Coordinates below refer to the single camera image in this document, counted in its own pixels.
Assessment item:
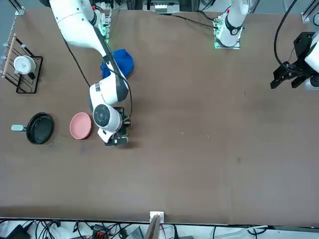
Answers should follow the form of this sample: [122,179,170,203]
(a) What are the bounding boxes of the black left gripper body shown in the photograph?
[284,31,315,78]

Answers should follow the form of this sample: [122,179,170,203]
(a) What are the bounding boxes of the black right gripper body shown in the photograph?
[104,129,130,147]

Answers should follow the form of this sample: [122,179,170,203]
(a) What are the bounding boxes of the pink bowl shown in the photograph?
[69,112,93,140]

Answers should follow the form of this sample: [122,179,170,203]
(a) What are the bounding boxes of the blue cloth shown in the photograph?
[100,49,135,79]

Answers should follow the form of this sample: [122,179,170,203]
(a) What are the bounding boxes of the black device with orange label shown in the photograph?
[91,224,111,239]

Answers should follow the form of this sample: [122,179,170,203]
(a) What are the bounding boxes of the grey power adapter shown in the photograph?
[127,226,145,239]

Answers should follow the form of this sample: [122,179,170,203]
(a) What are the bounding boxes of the white cup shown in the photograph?
[13,55,37,80]

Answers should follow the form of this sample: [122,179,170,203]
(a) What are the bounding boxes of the black power adapter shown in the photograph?
[5,224,31,239]

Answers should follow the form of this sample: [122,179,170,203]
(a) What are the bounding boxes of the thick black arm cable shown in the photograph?
[94,26,133,118]
[273,0,300,67]

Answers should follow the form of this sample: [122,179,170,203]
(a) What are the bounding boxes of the aluminium frame profile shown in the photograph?
[301,0,319,23]
[9,0,25,16]

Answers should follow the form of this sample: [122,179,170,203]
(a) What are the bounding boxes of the black pan with mint handle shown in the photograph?
[11,112,55,145]

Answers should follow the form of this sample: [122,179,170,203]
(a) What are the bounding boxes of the white table bracket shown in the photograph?
[149,211,165,223]

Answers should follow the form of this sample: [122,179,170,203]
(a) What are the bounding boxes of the thin black cable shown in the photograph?
[58,24,91,88]

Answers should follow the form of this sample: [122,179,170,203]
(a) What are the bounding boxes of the grey upright post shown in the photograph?
[145,215,160,239]

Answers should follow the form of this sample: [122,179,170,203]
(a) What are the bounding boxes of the black cable across table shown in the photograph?
[170,13,218,28]

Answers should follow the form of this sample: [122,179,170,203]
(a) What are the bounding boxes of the black wire rack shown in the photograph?
[1,33,44,95]

